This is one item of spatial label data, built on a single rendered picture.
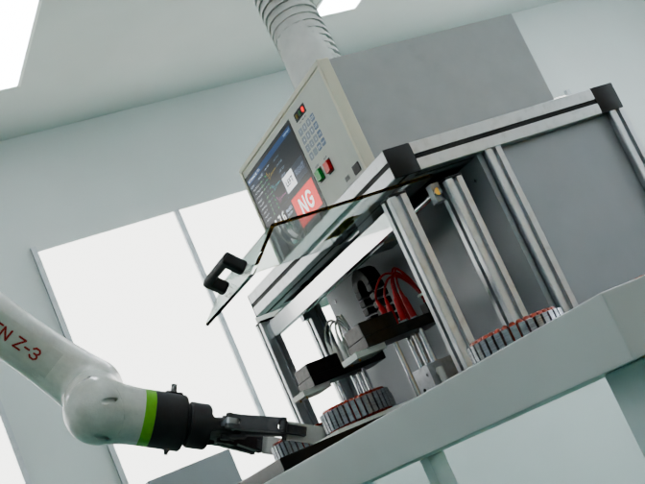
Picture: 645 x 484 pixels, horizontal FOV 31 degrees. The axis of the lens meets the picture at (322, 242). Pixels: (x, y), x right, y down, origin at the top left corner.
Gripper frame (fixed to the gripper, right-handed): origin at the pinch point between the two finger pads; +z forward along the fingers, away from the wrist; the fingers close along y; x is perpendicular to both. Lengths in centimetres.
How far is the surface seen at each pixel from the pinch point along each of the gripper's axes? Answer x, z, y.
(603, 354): 21, -18, -119
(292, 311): -24.1, -2.5, 4.0
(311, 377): -10.3, -0.4, -3.4
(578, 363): 21, -18, -116
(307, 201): -38.1, -6.4, -12.4
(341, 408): 1.3, -3.6, -28.1
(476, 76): -56, 14, -35
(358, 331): -11.5, -1.0, -26.4
